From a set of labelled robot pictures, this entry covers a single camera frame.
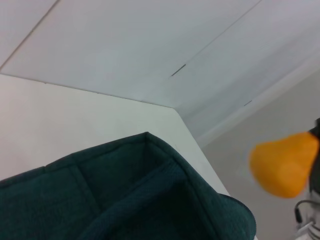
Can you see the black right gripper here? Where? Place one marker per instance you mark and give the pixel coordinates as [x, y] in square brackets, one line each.
[316, 175]

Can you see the orange pear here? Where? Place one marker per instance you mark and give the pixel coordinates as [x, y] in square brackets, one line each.
[282, 167]

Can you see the dark teal insulated lunch bag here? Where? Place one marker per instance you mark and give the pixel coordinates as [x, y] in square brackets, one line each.
[112, 200]

